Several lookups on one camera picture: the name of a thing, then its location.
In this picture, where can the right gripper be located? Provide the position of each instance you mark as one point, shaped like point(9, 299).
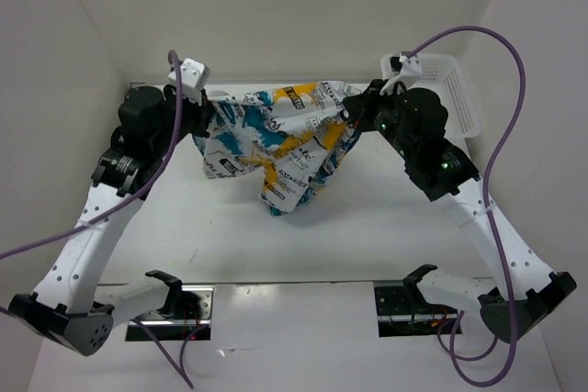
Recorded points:
point(360, 106)

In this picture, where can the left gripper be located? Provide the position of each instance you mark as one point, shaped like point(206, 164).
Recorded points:
point(204, 112)

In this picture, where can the printed white yellow teal shorts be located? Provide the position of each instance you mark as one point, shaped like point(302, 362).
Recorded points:
point(295, 134)

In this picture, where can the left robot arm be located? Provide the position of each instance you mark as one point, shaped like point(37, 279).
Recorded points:
point(65, 307)

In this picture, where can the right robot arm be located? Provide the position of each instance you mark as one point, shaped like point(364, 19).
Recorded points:
point(522, 289)

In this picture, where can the white plastic basket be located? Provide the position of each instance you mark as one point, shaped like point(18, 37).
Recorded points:
point(443, 75)

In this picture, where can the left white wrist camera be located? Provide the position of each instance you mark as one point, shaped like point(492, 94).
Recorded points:
point(193, 78)

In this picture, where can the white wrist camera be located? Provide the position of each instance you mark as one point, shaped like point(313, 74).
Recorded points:
point(193, 78)
point(399, 69)

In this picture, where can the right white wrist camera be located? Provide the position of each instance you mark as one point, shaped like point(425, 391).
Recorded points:
point(399, 69)

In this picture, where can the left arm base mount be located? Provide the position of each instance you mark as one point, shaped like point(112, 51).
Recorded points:
point(189, 321)

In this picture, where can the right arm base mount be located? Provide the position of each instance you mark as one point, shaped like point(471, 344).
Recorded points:
point(398, 315)

